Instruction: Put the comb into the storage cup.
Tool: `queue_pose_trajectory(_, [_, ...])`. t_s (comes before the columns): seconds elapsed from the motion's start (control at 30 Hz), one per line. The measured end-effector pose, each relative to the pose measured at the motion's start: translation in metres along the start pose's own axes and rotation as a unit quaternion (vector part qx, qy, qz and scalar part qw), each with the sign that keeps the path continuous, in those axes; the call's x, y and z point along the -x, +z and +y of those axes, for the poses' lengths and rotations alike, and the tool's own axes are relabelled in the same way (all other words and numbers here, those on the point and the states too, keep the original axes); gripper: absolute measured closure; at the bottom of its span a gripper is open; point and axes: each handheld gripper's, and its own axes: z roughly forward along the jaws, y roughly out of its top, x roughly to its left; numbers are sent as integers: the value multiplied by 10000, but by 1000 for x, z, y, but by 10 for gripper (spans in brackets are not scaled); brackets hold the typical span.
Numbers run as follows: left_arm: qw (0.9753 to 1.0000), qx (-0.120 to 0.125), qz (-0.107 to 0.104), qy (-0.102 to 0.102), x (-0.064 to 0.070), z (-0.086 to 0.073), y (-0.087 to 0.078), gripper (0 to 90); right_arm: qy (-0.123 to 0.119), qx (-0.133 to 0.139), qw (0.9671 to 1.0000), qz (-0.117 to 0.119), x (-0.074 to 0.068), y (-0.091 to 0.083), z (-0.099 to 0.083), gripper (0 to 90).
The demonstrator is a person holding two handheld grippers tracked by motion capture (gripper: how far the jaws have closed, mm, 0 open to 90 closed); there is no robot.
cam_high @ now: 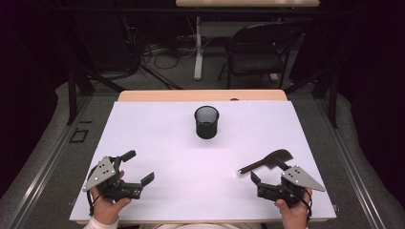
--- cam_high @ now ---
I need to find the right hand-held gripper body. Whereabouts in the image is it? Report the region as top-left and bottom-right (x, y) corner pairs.
(257, 165), (327, 208)

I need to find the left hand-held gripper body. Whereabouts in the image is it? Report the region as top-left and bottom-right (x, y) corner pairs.
(82, 156), (143, 202)

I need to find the dark brown handled comb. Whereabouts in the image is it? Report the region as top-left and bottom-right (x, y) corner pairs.
(237, 148), (294, 177)

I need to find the black mesh pen cup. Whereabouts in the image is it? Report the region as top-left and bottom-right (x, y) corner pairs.
(194, 105), (221, 140)

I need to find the person's left hand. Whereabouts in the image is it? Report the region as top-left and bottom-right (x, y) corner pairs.
(90, 188), (132, 226)

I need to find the person's right hand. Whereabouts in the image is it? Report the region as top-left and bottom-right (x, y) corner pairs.
(274, 187), (313, 229)

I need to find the white table mat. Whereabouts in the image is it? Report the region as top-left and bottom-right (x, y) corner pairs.
(69, 100), (337, 222)

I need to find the black metal stand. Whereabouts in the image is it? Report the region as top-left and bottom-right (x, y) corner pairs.
(283, 63), (340, 130)
(65, 63), (127, 126)

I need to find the light wooden table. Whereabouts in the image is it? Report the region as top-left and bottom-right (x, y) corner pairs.
(69, 89), (337, 225)

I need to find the black folding chair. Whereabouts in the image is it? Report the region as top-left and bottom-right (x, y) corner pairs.
(217, 22), (304, 90)

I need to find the beige desk with white legs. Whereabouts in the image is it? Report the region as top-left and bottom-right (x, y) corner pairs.
(175, 0), (321, 81)

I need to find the black curtain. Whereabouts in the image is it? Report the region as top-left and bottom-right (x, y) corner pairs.
(318, 0), (405, 201)
(0, 0), (75, 198)

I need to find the right hand-held gripper cable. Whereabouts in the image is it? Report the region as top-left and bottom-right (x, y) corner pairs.
(280, 182), (313, 222)

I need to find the hand-held gripper cable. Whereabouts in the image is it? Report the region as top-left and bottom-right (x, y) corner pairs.
(280, 182), (313, 222)
(86, 165), (106, 218)

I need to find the left hand-held gripper cable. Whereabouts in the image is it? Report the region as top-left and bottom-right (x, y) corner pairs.
(86, 165), (106, 218)

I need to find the metal floor rail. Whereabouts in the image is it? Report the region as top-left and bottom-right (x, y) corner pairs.
(313, 94), (388, 229)
(6, 94), (94, 229)

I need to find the tangle of black floor cables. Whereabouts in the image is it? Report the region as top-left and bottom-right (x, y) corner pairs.
(123, 15), (199, 80)

